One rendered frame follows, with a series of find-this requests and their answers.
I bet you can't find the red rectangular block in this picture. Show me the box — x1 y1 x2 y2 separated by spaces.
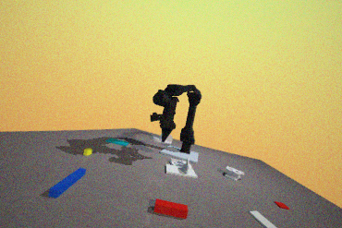
154 198 188 219

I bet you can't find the blue rectangular bar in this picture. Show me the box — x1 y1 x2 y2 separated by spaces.
48 167 86 198

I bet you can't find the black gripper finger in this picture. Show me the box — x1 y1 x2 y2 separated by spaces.
160 126 173 142

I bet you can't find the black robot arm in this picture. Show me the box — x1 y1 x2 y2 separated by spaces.
150 84 202 154

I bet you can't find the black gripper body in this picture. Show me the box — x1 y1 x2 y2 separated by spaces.
159 108 176 129

